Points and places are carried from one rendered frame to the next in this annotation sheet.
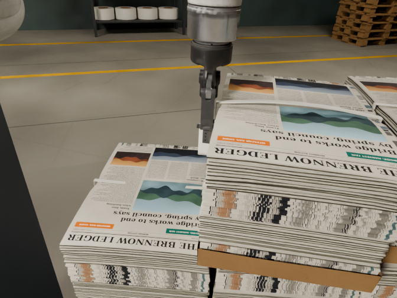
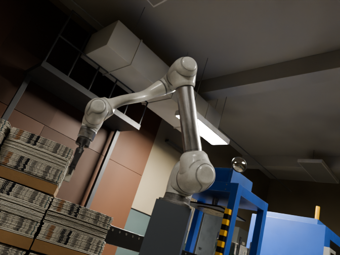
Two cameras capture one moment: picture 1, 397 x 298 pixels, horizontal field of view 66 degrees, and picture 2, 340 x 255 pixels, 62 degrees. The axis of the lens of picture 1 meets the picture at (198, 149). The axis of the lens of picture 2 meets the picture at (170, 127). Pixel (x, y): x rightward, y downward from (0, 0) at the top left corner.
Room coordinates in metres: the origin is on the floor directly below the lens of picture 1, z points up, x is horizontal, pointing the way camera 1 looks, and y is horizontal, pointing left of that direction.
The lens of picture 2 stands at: (2.11, -0.19, 0.78)
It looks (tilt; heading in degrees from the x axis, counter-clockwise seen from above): 22 degrees up; 158
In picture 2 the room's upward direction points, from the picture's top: 18 degrees clockwise
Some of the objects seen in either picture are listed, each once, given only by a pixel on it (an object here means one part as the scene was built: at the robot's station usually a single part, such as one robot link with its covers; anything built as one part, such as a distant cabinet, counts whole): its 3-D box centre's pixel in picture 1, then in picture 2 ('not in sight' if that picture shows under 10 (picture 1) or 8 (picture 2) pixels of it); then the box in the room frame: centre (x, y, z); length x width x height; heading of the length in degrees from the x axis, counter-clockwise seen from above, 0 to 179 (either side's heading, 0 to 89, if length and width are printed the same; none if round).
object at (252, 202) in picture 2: not in sight; (216, 194); (-0.69, 1.77, 1.50); 0.94 x 0.68 x 0.10; 19
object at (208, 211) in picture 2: not in sight; (212, 211); (-0.69, 1.77, 1.30); 0.55 x 0.55 x 0.03; 19
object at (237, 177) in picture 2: not in sight; (219, 181); (-0.69, 1.77, 1.65); 0.60 x 0.45 x 0.20; 19
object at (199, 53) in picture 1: (210, 65); (81, 146); (0.56, -0.02, 1.12); 0.08 x 0.07 x 0.09; 178
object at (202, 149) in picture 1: (205, 140); not in sight; (0.56, -0.01, 0.96); 0.03 x 0.01 x 0.07; 88
